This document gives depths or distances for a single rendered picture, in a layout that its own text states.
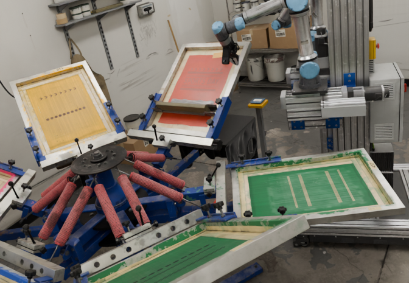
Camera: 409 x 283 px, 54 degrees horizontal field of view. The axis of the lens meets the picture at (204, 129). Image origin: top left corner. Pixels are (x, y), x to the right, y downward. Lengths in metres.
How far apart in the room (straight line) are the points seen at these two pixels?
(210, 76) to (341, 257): 1.62
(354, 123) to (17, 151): 3.06
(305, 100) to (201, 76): 0.75
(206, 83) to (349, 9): 1.04
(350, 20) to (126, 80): 3.13
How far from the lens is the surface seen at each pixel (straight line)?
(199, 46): 3.06
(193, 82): 2.89
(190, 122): 2.67
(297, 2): 2.42
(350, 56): 2.85
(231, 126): 3.04
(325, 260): 3.20
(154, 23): 5.59
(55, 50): 4.47
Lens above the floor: 2.22
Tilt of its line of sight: 24 degrees down
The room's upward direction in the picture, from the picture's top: 11 degrees counter-clockwise
